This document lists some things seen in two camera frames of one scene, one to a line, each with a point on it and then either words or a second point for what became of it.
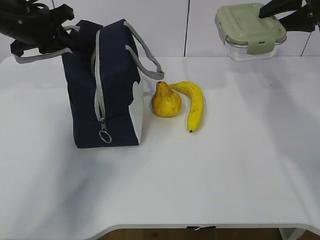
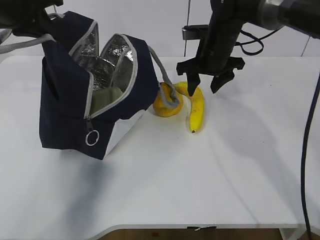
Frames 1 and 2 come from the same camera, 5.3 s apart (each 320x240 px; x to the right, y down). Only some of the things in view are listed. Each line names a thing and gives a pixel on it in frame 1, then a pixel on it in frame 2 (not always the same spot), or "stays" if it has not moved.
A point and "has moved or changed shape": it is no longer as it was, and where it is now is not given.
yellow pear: x=166 y=102 stays
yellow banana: x=196 y=95 stays
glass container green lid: x=249 y=37 → x=102 y=96
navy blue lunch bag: x=103 y=72 has moved or changed shape
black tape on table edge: x=209 y=227 stays
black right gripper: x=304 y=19 → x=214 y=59
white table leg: x=291 y=233 stays
